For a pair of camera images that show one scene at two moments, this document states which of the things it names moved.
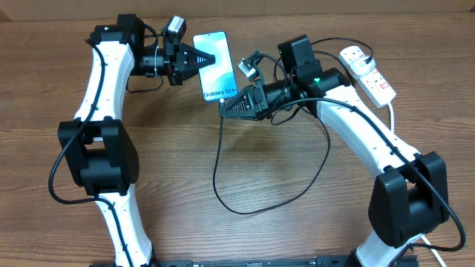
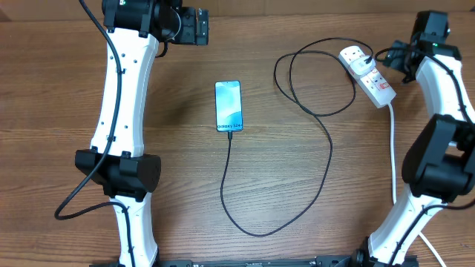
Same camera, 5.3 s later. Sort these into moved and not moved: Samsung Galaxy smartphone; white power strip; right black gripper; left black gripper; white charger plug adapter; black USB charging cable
Moved: Samsung Galaxy smartphone; left black gripper; black USB charging cable; right black gripper
Not moved: white power strip; white charger plug adapter
